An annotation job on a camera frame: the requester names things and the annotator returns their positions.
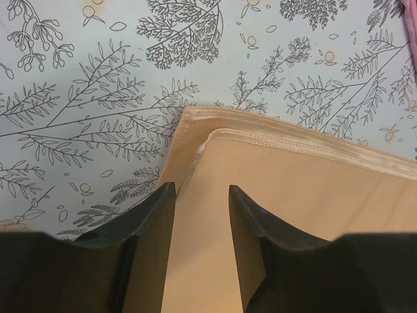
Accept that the pink floral placemat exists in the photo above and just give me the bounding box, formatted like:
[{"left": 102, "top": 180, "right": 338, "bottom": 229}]
[{"left": 401, "top": 0, "right": 417, "bottom": 67}]

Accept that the orange satin napkin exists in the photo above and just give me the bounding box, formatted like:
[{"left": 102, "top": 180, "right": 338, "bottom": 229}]
[{"left": 159, "top": 107, "right": 416, "bottom": 312}]

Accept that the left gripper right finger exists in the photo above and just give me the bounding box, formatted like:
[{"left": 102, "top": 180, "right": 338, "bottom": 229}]
[{"left": 229, "top": 185, "right": 416, "bottom": 312}]

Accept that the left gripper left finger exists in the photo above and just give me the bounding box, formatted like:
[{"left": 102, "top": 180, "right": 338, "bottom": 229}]
[{"left": 1, "top": 183, "right": 176, "bottom": 312}]

